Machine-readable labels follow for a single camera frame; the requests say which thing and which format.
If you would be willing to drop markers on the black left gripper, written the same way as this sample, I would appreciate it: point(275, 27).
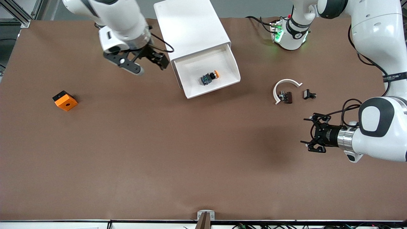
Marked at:
point(329, 135)

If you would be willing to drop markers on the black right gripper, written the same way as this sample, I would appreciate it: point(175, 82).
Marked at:
point(152, 54)

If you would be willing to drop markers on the white drawer holding button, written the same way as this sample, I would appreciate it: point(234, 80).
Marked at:
point(197, 87)

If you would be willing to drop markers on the orange capped push button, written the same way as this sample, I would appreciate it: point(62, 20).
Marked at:
point(206, 79)

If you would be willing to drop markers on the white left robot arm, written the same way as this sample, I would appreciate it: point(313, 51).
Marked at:
point(378, 140)

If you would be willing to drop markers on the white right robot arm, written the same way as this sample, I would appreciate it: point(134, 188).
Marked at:
point(120, 19)

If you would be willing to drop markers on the white drawer cabinet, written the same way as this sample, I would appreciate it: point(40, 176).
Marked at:
point(190, 28)

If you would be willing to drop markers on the white curved plastic part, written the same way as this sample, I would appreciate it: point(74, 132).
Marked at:
point(276, 89)

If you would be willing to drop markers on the orange cube with hole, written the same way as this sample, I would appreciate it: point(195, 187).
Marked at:
point(67, 103)

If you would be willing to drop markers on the brown table cover sheet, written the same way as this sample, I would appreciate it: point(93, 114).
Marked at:
point(203, 159)

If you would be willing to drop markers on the small black switch component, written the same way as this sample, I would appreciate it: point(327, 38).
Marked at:
point(307, 94)

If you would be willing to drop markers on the dark brown switch component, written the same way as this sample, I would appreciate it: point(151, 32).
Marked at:
point(288, 97)

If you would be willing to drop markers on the grey metal bracket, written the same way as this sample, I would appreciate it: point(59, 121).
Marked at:
point(206, 212)

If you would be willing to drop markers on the dark camera pole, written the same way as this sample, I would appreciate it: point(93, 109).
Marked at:
point(204, 222)

